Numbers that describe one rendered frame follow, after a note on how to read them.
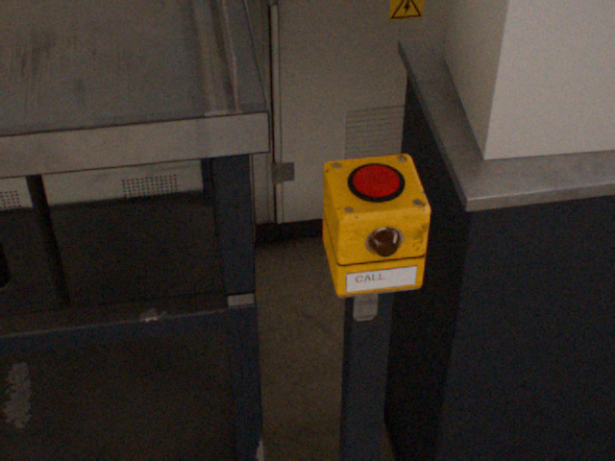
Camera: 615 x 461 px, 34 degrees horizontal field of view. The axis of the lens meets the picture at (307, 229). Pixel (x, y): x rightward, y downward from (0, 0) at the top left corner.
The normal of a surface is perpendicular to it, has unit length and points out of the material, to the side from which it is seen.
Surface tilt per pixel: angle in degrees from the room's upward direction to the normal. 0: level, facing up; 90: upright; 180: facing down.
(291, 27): 90
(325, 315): 0
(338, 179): 0
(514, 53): 90
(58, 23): 0
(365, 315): 90
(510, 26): 90
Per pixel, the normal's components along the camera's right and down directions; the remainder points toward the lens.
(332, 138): 0.16, 0.68
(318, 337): 0.00, -0.73
